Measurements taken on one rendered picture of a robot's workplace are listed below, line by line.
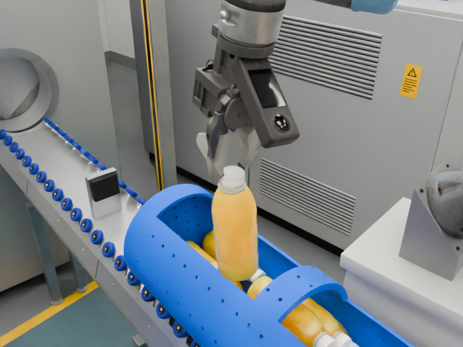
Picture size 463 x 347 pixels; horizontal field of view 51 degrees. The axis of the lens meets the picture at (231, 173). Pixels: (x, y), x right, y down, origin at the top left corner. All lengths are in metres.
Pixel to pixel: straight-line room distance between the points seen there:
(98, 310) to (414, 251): 1.85
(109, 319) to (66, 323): 0.21
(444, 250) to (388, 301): 0.17
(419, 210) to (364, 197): 1.51
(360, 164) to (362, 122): 0.22
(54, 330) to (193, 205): 1.50
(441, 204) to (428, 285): 0.18
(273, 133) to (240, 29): 0.12
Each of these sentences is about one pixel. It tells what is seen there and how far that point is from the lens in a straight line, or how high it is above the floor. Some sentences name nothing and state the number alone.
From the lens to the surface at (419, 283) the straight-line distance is 1.12.
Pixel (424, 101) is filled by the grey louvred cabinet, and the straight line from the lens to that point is 2.25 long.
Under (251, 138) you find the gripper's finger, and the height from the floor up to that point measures 1.57.
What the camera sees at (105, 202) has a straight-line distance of 1.64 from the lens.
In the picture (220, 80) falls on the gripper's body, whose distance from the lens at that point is 0.63.
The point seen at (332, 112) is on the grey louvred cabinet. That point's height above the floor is 0.89.
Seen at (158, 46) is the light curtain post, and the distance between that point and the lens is 1.70.
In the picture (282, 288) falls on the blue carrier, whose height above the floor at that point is 1.23.
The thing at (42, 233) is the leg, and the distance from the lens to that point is 2.45.
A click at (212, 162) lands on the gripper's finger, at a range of 0.66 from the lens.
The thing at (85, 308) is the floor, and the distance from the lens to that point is 2.68.
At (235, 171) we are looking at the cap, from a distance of 0.70.
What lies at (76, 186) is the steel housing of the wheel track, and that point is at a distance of 1.85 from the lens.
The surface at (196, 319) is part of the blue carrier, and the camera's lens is 1.01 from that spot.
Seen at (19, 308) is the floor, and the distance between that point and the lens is 2.80.
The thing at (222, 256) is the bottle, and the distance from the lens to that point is 0.77.
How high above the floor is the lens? 1.88
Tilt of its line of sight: 31 degrees down
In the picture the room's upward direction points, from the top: straight up
